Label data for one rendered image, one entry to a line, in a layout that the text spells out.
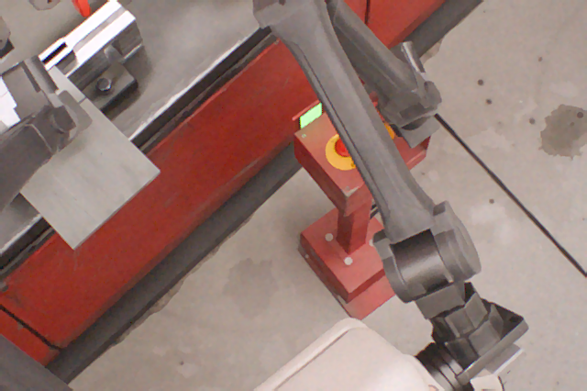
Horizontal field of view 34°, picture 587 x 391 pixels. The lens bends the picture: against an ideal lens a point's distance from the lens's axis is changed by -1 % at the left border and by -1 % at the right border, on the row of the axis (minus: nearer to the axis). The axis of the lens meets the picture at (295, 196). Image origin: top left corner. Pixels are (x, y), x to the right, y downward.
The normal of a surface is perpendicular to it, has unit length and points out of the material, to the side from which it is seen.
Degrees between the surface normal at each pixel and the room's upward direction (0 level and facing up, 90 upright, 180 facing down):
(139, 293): 0
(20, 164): 71
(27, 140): 62
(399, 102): 82
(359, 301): 0
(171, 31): 0
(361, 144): 41
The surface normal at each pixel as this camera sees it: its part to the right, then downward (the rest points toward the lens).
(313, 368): -0.44, -0.74
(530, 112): -0.02, -0.34
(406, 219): -0.20, 0.33
